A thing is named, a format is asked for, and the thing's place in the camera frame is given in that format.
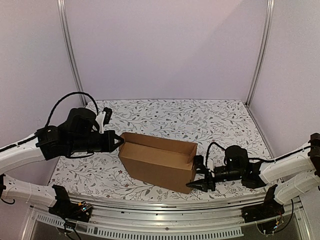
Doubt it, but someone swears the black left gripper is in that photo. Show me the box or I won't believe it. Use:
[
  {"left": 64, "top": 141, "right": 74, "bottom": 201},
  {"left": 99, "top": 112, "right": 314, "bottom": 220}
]
[{"left": 69, "top": 132, "right": 125, "bottom": 155}]

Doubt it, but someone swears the brown cardboard box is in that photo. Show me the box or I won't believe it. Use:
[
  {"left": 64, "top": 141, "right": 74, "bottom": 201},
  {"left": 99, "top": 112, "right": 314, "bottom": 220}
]
[{"left": 118, "top": 132, "right": 198, "bottom": 194}]

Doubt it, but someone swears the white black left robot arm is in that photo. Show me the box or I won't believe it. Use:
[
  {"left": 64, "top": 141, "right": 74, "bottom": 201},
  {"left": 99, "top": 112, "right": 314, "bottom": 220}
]
[{"left": 0, "top": 107, "right": 124, "bottom": 217}]

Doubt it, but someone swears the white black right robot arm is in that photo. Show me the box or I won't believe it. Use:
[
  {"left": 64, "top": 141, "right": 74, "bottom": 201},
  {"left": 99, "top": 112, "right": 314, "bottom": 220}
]
[{"left": 186, "top": 133, "right": 320, "bottom": 218}]

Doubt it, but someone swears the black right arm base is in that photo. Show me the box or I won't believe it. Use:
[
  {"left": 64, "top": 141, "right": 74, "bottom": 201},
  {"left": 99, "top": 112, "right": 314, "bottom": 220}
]
[{"left": 241, "top": 184, "right": 285, "bottom": 223}]

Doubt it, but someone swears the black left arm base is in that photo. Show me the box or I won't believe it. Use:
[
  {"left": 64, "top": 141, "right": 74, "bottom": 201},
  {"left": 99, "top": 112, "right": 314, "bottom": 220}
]
[{"left": 48, "top": 185, "right": 93, "bottom": 223}]

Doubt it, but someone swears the floral patterned table mat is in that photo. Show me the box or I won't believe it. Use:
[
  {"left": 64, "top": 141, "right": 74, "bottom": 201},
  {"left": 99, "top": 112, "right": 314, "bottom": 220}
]
[{"left": 49, "top": 99, "right": 270, "bottom": 203}]

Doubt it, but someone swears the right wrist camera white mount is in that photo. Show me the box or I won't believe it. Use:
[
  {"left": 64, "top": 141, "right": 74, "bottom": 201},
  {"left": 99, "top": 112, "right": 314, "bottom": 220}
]
[{"left": 207, "top": 158, "right": 215, "bottom": 172}]

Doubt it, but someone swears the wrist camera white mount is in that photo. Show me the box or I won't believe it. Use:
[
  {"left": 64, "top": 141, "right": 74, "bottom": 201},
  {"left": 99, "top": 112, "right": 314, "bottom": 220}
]
[
  {"left": 93, "top": 107, "right": 113, "bottom": 134},
  {"left": 207, "top": 158, "right": 215, "bottom": 172}
]

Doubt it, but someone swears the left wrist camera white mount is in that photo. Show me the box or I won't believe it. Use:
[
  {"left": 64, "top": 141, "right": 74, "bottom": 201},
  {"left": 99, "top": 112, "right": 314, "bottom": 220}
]
[{"left": 93, "top": 107, "right": 113, "bottom": 134}]

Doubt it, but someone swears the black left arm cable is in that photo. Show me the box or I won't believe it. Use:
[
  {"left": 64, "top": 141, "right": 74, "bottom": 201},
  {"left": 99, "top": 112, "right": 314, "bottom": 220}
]
[{"left": 44, "top": 91, "right": 100, "bottom": 128}]

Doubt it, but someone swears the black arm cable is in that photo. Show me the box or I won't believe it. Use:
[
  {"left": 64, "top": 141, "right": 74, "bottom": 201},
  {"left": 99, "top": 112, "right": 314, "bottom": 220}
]
[
  {"left": 204, "top": 141, "right": 311, "bottom": 173},
  {"left": 44, "top": 91, "right": 100, "bottom": 128}
]

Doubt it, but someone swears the aluminium front rail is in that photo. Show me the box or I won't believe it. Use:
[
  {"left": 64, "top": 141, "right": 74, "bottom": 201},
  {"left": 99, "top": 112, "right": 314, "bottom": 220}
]
[{"left": 23, "top": 194, "right": 312, "bottom": 240}]

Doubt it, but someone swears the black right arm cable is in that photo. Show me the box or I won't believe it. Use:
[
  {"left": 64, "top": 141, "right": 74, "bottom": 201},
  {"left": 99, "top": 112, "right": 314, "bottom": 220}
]
[{"left": 204, "top": 141, "right": 311, "bottom": 173}]

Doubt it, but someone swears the left aluminium frame post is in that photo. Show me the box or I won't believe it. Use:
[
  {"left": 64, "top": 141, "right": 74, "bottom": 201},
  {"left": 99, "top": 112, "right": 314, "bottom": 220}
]
[{"left": 56, "top": 0, "right": 84, "bottom": 92}]

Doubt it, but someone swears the aluminium frame post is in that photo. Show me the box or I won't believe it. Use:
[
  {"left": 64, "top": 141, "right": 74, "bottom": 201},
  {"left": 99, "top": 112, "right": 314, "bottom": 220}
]
[
  {"left": 56, "top": 0, "right": 84, "bottom": 92},
  {"left": 245, "top": 0, "right": 276, "bottom": 109}
]

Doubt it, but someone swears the right aluminium frame post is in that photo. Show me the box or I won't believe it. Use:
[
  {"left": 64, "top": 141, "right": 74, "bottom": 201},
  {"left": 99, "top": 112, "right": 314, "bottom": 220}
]
[{"left": 245, "top": 0, "right": 276, "bottom": 109}]

